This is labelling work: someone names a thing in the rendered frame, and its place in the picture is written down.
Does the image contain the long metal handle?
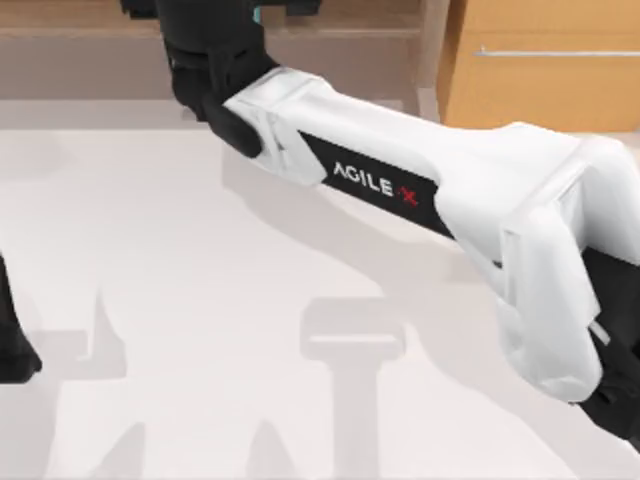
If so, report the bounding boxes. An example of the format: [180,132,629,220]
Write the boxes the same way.
[473,45,640,58]

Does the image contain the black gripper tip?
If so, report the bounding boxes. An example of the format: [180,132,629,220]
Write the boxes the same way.
[0,252,43,387]

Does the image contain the wooden cupboard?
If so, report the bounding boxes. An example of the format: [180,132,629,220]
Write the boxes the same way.
[435,0,640,135]

